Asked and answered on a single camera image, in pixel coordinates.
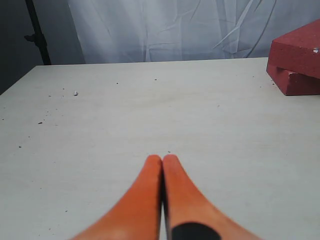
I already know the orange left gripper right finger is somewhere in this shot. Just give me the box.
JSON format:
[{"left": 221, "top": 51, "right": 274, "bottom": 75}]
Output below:
[{"left": 162, "top": 154, "right": 260, "bottom": 240}]

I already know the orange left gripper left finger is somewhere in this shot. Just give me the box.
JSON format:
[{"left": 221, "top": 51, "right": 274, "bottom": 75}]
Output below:
[{"left": 73, "top": 154, "right": 163, "bottom": 240}]

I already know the red brick tilted top left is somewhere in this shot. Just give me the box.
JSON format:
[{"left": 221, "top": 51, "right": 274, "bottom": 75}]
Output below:
[{"left": 268, "top": 19, "right": 320, "bottom": 79}]

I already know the white backdrop cloth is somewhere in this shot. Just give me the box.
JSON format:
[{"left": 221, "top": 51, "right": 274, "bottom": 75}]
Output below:
[{"left": 68, "top": 0, "right": 320, "bottom": 63}]

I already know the red brick under tilted brick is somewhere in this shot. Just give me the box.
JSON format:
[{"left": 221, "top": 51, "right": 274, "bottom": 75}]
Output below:
[{"left": 266, "top": 64, "right": 320, "bottom": 96}]

